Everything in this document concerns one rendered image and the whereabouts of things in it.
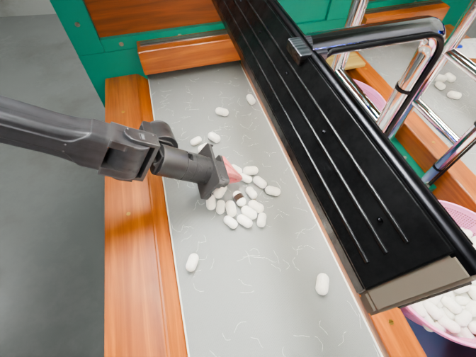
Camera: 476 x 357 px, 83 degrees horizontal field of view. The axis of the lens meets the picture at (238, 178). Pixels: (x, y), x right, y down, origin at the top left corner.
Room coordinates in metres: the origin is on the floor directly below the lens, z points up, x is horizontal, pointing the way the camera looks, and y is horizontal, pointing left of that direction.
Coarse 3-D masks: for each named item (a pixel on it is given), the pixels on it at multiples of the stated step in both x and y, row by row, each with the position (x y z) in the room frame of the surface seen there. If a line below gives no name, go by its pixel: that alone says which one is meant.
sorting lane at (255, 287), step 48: (192, 96) 0.65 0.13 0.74; (240, 96) 0.65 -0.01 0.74; (240, 144) 0.46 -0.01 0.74; (192, 192) 0.32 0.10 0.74; (288, 192) 0.32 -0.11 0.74; (192, 240) 0.20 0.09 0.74; (240, 240) 0.20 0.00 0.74; (288, 240) 0.20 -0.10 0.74; (192, 288) 0.11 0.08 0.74; (240, 288) 0.11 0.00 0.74; (288, 288) 0.11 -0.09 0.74; (336, 288) 0.11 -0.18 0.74; (192, 336) 0.04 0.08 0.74; (240, 336) 0.04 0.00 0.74; (288, 336) 0.04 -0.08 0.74; (336, 336) 0.04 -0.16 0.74
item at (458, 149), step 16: (464, 16) 0.51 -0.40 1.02; (464, 32) 0.50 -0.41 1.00; (448, 48) 0.50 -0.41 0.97; (464, 64) 0.46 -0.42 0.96; (432, 80) 0.50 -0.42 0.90; (416, 96) 0.50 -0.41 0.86; (432, 112) 0.46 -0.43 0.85; (400, 128) 0.50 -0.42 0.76; (448, 128) 0.41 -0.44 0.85; (400, 144) 0.48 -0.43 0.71; (464, 144) 0.36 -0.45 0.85; (448, 160) 0.36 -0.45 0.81; (432, 176) 0.36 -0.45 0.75
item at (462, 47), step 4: (464, 40) 0.91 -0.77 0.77; (468, 40) 0.91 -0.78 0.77; (472, 40) 0.91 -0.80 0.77; (460, 44) 0.88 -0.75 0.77; (464, 44) 0.88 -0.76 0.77; (468, 44) 0.88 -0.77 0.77; (472, 44) 0.88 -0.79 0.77; (456, 48) 0.86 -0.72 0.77; (460, 48) 0.86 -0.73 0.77; (464, 48) 0.86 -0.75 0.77; (468, 48) 0.86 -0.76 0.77; (472, 48) 0.86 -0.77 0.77; (464, 52) 0.83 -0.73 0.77; (468, 52) 0.83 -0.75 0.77; (472, 52) 0.83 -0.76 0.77; (468, 56) 0.81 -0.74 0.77; (472, 56) 0.81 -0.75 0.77
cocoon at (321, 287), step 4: (320, 276) 0.13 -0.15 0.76; (324, 276) 0.13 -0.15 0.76; (320, 280) 0.12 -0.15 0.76; (324, 280) 0.12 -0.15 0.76; (328, 280) 0.12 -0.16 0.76; (316, 284) 0.12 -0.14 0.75; (320, 284) 0.12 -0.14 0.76; (324, 284) 0.12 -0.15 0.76; (328, 284) 0.12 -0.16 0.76; (316, 288) 0.11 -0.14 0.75; (320, 288) 0.11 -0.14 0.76; (324, 288) 0.11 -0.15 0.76; (328, 288) 0.11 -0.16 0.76; (320, 292) 0.10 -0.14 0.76; (324, 292) 0.10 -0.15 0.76
